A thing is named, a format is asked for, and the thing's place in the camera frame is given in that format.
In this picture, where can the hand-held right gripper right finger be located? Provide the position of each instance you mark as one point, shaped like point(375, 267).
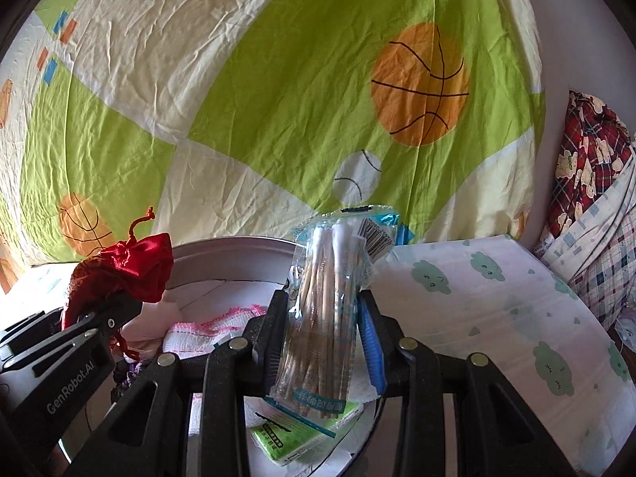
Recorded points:
point(372, 348)

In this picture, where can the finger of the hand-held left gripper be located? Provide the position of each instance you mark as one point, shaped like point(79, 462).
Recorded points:
point(59, 353)
point(124, 308)

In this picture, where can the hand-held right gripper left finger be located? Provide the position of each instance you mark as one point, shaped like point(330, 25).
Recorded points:
point(276, 328)

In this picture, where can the cotton swab packet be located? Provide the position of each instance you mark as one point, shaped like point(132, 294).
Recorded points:
point(323, 318)

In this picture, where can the white gauze cloth pink trim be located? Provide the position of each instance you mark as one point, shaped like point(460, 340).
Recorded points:
point(198, 333)

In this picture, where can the round metal basin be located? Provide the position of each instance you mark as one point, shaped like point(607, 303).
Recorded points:
point(223, 258)

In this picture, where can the pale pink cloth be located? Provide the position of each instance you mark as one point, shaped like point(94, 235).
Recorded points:
point(149, 323)

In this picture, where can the dark purple cloth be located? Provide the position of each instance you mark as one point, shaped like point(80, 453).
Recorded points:
point(126, 375)

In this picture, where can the green tissue packet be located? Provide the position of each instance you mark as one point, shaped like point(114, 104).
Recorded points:
point(278, 444)

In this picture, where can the cloud-print bed sheet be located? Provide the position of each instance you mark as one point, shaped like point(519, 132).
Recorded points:
point(497, 308)

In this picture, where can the light checkered cloth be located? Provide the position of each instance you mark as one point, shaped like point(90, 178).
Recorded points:
point(596, 268)

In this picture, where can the ball-printed green cream sheet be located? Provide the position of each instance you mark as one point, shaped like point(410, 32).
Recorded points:
point(248, 84)

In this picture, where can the red plaid bear-print cloth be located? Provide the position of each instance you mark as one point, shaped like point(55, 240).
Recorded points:
point(586, 149)

